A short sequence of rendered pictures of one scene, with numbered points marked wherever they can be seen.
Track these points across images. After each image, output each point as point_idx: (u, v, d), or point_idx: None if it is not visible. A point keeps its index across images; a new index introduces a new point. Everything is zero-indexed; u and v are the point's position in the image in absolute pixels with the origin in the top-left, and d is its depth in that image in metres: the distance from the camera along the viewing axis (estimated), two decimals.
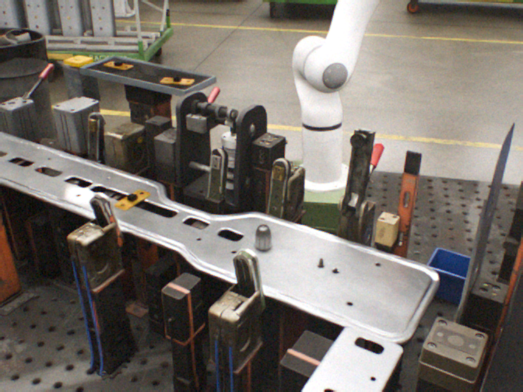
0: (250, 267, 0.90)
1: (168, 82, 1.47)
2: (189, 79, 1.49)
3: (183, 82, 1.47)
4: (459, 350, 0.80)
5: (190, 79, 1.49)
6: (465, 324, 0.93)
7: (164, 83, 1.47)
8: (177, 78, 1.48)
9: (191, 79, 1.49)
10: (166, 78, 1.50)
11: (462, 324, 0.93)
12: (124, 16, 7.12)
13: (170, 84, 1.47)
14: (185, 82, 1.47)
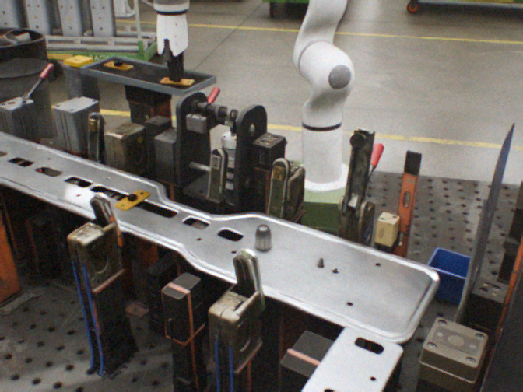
0: (250, 267, 0.90)
1: (168, 82, 1.47)
2: (189, 79, 1.49)
3: (183, 82, 1.47)
4: (459, 350, 0.80)
5: (190, 79, 1.49)
6: (465, 324, 0.93)
7: (164, 83, 1.47)
8: None
9: (191, 79, 1.49)
10: (166, 78, 1.50)
11: (462, 324, 0.93)
12: (124, 16, 7.12)
13: (170, 84, 1.47)
14: (185, 82, 1.47)
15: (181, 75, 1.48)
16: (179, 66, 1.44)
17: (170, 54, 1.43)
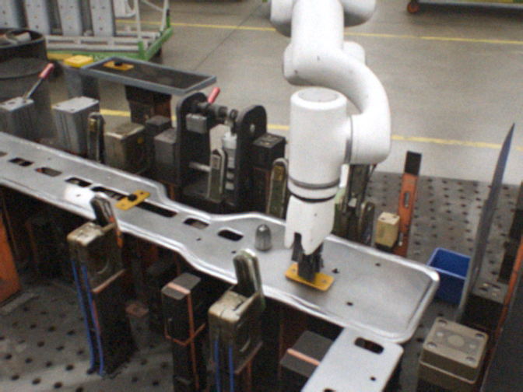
0: (250, 267, 0.90)
1: (295, 278, 1.02)
2: (326, 275, 1.02)
3: (315, 283, 1.00)
4: (459, 350, 0.80)
5: (328, 276, 1.02)
6: (465, 324, 0.93)
7: (289, 277, 1.02)
8: None
9: (328, 277, 1.02)
10: (293, 266, 1.05)
11: (462, 324, 0.93)
12: (124, 16, 7.12)
13: (298, 281, 1.01)
14: (319, 284, 1.00)
15: (316, 269, 1.02)
16: (313, 262, 0.98)
17: None
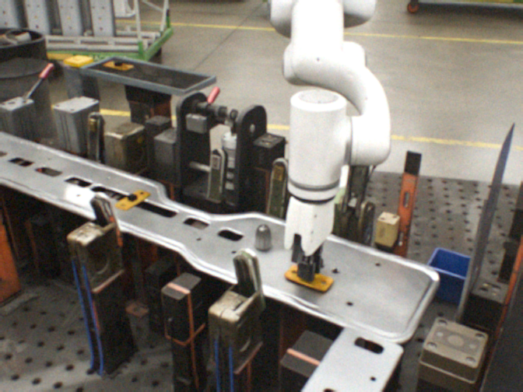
0: (250, 267, 0.90)
1: (295, 278, 1.02)
2: (326, 277, 1.02)
3: (315, 284, 1.01)
4: (459, 350, 0.80)
5: (327, 278, 1.02)
6: (465, 324, 0.93)
7: (289, 278, 1.02)
8: None
9: (328, 278, 1.02)
10: (293, 267, 1.05)
11: (462, 324, 0.93)
12: (124, 16, 7.12)
13: (298, 282, 1.02)
14: (319, 285, 1.00)
15: (316, 271, 1.02)
16: (313, 264, 0.98)
17: None
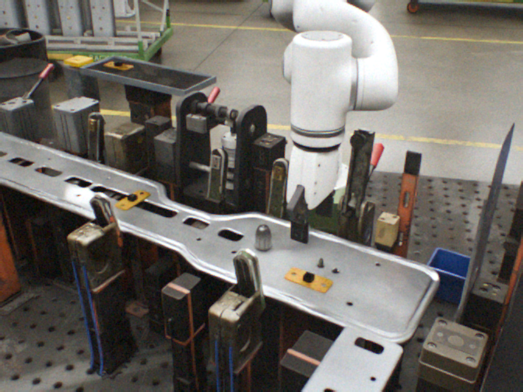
0: (250, 267, 0.90)
1: (295, 281, 1.02)
2: (326, 279, 1.02)
3: (315, 286, 1.01)
4: (459, 350, 0.80)
5: (327, 280, 1.02)
6: (465, 324, 0.93)
7: (289, 281, 1.03)
8: (308, 275, 1.03)
9: (328, 280, 1.02)
10: (293, 270, 1.05)
11: (462, 324, 0.93)
12: (124, 16, 7.12)
13: (298, 284, 1.02)
14: (319, 287, 1.01)
15: (328, 214, 0.99)
16: (307, 223, 0.91)
17: (301, 202, 0.91)
